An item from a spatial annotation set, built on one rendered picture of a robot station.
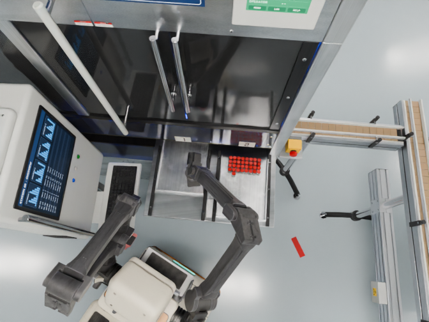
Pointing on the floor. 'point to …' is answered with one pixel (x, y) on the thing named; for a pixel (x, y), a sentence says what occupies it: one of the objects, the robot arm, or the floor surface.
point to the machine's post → (318, 68)
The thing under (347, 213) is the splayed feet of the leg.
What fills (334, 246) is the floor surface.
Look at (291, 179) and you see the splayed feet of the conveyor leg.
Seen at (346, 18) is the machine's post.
